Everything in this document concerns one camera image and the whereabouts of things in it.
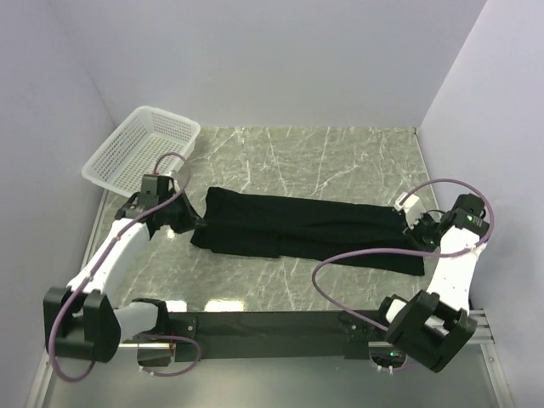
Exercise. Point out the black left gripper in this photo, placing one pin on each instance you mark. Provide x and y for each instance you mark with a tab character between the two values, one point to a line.
190	219

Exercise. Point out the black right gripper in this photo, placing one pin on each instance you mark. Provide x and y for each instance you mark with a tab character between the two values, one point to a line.
414	233

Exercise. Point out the black t shirt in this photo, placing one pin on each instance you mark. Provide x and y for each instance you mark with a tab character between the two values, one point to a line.
268	226

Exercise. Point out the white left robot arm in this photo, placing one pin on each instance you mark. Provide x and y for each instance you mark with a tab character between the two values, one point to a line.
79	320

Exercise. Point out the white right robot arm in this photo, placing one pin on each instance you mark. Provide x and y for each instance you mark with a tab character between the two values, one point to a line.
434	325

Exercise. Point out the white plastic basket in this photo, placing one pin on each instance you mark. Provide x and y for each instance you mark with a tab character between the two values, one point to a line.
134	148

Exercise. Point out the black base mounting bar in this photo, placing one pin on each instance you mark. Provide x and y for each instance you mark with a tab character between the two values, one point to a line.
284	334

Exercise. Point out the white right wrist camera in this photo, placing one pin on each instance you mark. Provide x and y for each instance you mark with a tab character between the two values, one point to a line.
411	207

